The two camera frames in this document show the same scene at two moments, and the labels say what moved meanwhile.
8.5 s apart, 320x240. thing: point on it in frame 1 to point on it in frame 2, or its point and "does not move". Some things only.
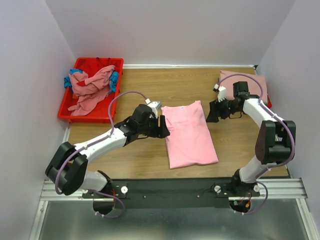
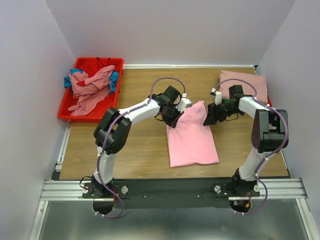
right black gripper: (216, 111) does not move
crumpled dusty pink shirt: (89, 92) does not move
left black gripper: (161, 131) to (173, 123)
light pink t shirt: (190, 142) does not move
